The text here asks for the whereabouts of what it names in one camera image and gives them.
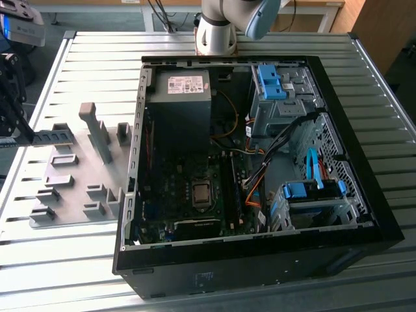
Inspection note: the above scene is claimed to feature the grey metal drive cage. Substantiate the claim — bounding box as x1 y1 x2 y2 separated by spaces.
249 64 326 139

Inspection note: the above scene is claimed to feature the black graphics card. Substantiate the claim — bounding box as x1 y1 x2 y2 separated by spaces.
172 218 222 241

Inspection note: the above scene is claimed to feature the grey power supply unit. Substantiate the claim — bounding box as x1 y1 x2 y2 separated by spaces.
148 69 214 157

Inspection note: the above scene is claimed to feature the black cable bundle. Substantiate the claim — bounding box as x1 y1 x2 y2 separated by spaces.
242 111 319 191

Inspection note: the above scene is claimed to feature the blue RAM stick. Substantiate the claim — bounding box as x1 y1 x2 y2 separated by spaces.
31 129 74 148

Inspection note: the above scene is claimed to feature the metal CPU socket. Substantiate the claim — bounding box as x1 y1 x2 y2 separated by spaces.
189 176 216 213

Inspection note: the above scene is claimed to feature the blue plastic drive latch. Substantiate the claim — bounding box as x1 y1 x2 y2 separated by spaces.
255 64 289 101

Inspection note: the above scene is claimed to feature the black open PC case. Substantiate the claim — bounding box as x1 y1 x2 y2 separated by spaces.
112 55 406 300

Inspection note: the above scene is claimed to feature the green motherboard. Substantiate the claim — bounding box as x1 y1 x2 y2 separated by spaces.
138 148 264 244

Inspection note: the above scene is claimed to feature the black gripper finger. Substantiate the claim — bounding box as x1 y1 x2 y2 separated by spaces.
0 53 35 146
0 110 24 141

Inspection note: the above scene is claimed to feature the silver CPU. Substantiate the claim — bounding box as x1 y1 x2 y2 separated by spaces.
192 183 212 205

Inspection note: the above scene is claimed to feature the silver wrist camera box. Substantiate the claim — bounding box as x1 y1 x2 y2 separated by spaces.
5 16 46 48

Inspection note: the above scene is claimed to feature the blue flat data cable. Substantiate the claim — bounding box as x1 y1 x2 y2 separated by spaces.
306 148 325 190

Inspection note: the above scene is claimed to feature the wooden cabinet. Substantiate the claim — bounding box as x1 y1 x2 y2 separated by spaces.
352 0 416 77

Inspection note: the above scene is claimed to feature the orange yellow wire bundle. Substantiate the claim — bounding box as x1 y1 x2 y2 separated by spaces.
245 177 272 208

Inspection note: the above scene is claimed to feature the thin yellow wire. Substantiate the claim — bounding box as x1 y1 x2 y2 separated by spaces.
211 90 241 141

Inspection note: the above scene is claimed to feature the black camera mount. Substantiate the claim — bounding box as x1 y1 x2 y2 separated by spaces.
0 0 43 23

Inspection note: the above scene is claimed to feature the grey parts rack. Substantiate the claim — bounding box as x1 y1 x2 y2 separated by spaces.
29 101 134 229

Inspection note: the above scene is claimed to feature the white frame desk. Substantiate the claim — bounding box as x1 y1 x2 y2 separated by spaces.
141 0 345 33

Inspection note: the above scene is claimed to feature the blue disk carrier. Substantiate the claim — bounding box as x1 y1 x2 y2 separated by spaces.
281 179 346 200

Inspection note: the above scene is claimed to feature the grey metal disk bay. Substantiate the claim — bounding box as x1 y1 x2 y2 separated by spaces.
268 180 360 232

